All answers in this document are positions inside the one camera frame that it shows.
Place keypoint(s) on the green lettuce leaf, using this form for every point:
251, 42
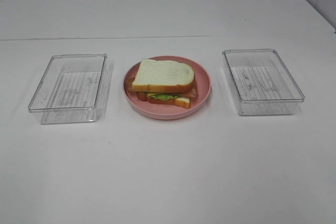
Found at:
164, 96

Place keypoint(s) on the bread slice tray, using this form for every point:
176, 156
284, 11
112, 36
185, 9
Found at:
163, 76
180, 101

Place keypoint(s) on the pink bacon strip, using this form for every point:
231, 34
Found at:
192, 94

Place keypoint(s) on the brown bacon strip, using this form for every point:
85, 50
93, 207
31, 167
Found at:
128, 84

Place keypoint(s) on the right clear plastic tray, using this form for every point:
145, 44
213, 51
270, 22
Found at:
260, 82

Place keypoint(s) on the clear plastic tray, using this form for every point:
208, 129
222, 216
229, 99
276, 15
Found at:
260, 82
73, 89

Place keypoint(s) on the left clear plastic tray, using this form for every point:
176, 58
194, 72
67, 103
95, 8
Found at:
73, 89

